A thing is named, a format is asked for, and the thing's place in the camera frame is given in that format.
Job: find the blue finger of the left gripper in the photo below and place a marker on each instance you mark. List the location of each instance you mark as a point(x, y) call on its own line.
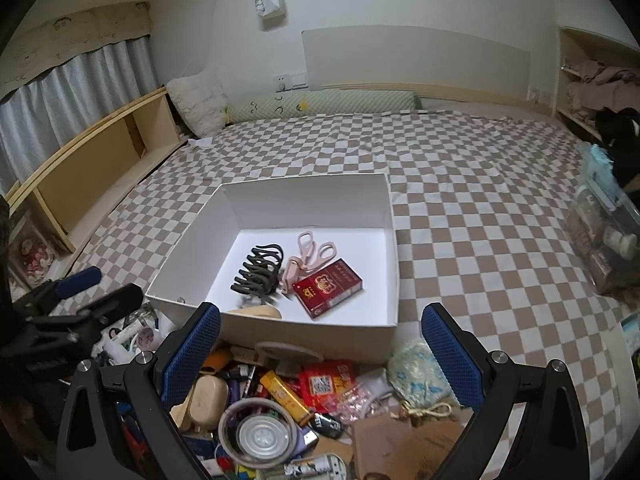
point(78, 282)

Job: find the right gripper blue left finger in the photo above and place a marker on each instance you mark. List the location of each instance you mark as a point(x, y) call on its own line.
point(182, 353)

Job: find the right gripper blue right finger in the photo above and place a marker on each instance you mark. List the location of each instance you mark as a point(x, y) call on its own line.
point(457, 353)

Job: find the wooden oval case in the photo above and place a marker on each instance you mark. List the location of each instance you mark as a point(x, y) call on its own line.
point(261, 311)

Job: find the dark brown hair claw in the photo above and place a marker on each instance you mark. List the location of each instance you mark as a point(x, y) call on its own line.
point(259, 275)

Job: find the red cigarette box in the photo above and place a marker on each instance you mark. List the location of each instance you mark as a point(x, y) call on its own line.
point(326, 288)

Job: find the wooden bedside shelf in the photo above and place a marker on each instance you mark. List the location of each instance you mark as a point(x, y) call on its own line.
point(82, 182)

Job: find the yellow lighter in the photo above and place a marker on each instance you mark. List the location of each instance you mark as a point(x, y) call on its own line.
point(287, 398)

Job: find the red snack packet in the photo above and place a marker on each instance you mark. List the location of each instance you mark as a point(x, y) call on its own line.
point(322, 383)

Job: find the white cardboard shoe box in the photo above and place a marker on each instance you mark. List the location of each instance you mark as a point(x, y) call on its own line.
point(252, 241)

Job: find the checkered beige white blanket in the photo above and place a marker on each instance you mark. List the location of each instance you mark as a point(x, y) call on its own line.
point(479, 207)

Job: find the grey curtain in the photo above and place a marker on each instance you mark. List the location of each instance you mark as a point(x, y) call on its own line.
point(41, 117)

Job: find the clear plastic storage bin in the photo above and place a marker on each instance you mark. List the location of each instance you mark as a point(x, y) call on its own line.
point(603, 225)

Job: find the white fluffy pillow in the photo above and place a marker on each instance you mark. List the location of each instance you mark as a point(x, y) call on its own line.
point(201, 102)

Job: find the green long bolster pillow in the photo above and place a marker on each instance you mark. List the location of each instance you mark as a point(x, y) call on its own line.
point(300, 103)

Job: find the wooden clothes shelf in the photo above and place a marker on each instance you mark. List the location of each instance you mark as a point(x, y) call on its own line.
point(594, 72)

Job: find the white headboard panel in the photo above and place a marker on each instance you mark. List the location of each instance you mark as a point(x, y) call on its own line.
point(386, 54)

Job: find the light floral drawstring pouch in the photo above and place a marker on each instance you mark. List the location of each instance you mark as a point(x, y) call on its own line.
point(419, 382)

